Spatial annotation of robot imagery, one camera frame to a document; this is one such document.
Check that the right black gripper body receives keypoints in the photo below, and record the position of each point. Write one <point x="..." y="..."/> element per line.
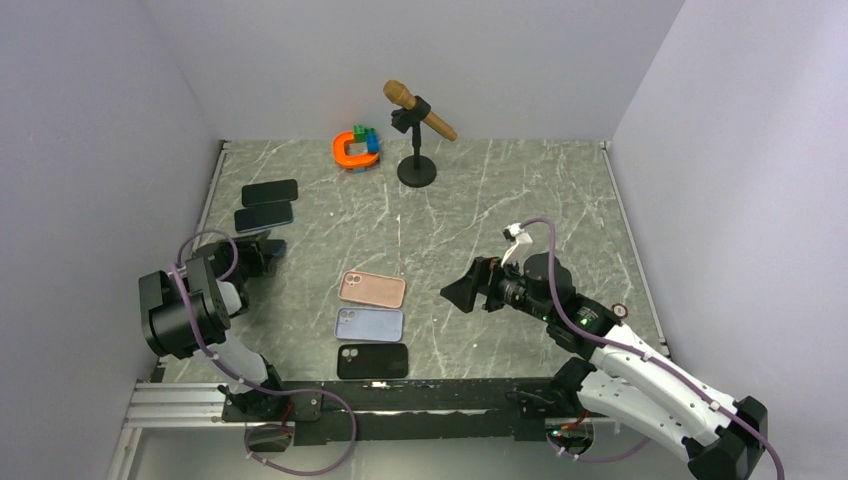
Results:
<point x="494" y="298"/>

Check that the blue toy brick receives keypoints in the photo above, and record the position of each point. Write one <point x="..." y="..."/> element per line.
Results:
<point x="372" y="143"/>

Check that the black phone case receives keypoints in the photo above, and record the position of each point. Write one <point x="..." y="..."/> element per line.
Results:
<point x="372" y="361"/>

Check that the green toy brick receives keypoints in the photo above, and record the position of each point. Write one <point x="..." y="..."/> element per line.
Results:
<point x="360" y="133"/>

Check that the black phone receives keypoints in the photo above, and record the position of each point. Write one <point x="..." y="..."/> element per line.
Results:
<point x="269" y="192"/>

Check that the blue phone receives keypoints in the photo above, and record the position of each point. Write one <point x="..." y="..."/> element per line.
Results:
<point x="263" y="216"/>

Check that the orange horseshoe toy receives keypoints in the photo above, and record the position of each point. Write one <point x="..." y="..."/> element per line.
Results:
<point x="341" y="150"/>

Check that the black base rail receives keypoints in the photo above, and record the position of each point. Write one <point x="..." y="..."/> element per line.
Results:
<point x="523" y="409"/>

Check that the black microphone stand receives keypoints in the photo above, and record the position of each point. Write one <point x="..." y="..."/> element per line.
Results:
<point x="416" y="170"/>

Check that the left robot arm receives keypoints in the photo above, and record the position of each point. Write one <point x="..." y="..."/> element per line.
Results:
<point x="187" y="313"/>

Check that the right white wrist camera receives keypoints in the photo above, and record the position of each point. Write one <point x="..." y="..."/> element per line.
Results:
<point x="520" y="243"/>

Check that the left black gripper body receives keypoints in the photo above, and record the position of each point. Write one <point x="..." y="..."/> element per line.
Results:
<point x="251" y="258"/>

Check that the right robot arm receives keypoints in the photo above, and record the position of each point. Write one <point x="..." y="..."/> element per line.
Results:
<point x="613" y="372"/>

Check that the wooden toy microphone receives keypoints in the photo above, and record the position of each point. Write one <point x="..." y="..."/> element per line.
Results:
<point x="412" y="109"/>

